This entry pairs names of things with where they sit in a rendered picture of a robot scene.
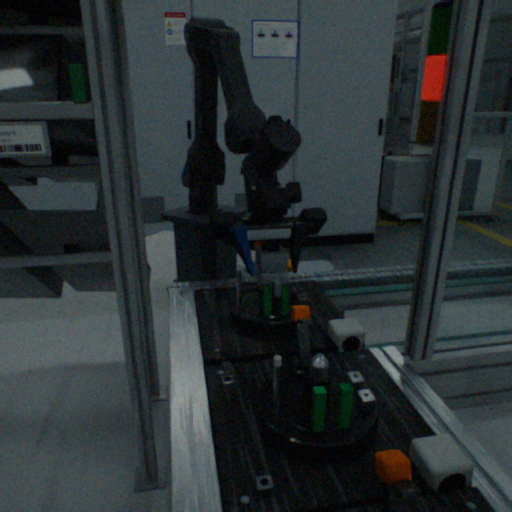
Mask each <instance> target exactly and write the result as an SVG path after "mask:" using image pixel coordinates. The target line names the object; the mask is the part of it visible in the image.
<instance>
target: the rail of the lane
mask: <svg viewBox="0 0 512 512"><path fill-rule="evenodd" d="M415 268H416V265H404V266H389V267H375V268H360V270H346V271H331V272H317V273H302V274H289V278H288V282H292V281H306V280H316V281H317V282H318V284H319V285H320V287H321V288H322V289H323V290H335V289H349V288H362V287H375V286H388V285H401V283H414V276H415ZM256 284H257V283H256V280H255V278H254V277H243V278H242V286H250V285H256ZM223 287H237V278H228V279H214V280H199V281H185V282H170V284H168V300H169V292H180V295H182V294H184V293H183V291H193V292H194V290H195V289H209V288H223Z"/></svg>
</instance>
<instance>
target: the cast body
mask: <svg viewBox="0 0 512 512"><path fill-rule="evenodd" d="M287 270H288V253H287V251H286V250H284V249H283V247H282V246H281V245H280V243H279V242H277V240H265V242H263V243H262V246H256V247H255V261H254V278H255V280H256V283H257V285H259V287H260V289H261V291H262V292H263V286H265V285H270V287H272V292H273V293H274V295H275V296H280V295H281V284H288V278H289V273H288V272H287Z"/></svg>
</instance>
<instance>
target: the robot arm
mask: <svg viewBox="0 0 512 512"><path fill-rule="evenodd" d="M183 32H184V41H185V43H186V51H187V54H188V55H189V57H190V59H191V62H192V64H194V66H195V82H194V141H193V142H192V144H191V146H190V147H189V150H188V153H187V161H186V163H185V166H184V168H183V171H182V174H181V180H182V186H184V187H187V188H189V209H185V213H190V214H195V215H202V216H208V215H211V216H210V218H209V238H210V239H211V241H220V239H225V245H231V246H233V248H234V249H235V250H236V252H237V253H238V254H239V257H240V258H241V260H242V262H243V264H245V265H246V267H247V270H248V272H249V274H250V275H251V277H253V276H254V266H253V261H252V256H251V251H250V247H249V242H248V233H247V231H255V230H276V229H291V236H290V237H289V246H290V256H291V265H292V270H293V274H296V273H297V268H298V262H300V256H301V250H302V245H303V242H304V241H305V239H306V238H307V237H308V235H312V234H318V233H319V231H320V230H321V229H322V227H323V225H324V223H325V222H326V220H327V216H326V212H325V210H324V209H323V208H322V207H315V208H303V210H302V213H300V215H298V216H297V217H284V216H286V215H287V214H288V208H289V209H290V208H291V204H295V203H301V202H302V189H301V184H299V181H293V182H288V184H285V187H284V188H281V187H280V182H278V175H277V171H279V170H281V169H283V168H284V165H285V164H287V163H288V161H289V160H290V159H291V157H292V156H293V155H294V154H295V151H296V150H297V149H298V147H299V146H300V143H302V137H300V133H299V131H297V130H296V128H295V127H293V126H292V125H291V124H289V123H286V122H284V121H283V118H282V116H281V115H270V116H269V117H268V120H266V116H265V113H264V112H263V111H262V110H261V109H260V108H259V107H258V106H256V105H255V104H254V100H253V97H252V93H251V89H250V85H249V81H248V77H247V73H246V69H245V65H244V60H243V56H242V52H241V48H239V47H241V36H239V33H238V32H237V31H235V28H232V27H229V26H226V24H225V20H224V19H221V18H211V17H198V16H192V17H191V19H190V20H189V22H188V23H185V25H184V31H183ZM218 75H219V79H220V84H221V88H222V92H223V96H224V101H225V105H226V110H228V116H226V120H225V123H224V142H225V145H226V147H227V148H229V150H230V152H232V153H233V154H234V155H241V154H249V155H247V156H246V157H245V159H244V160H242V163H241V164H242V166H241V169H240V175H244V181H245V190H246V199H247V206H248V215H249V219H241V218H235V213H233V211H224V213H218V211H221V210H223V208H220V207H218V190H217V186H220V185H221V186H223V185H224V179H225V171H226V164H225V154H224V152H223V150H222V149H221V148H220V146H219V144H218V142H217V121H218ZM192 180H193V182H192Z"/></svg>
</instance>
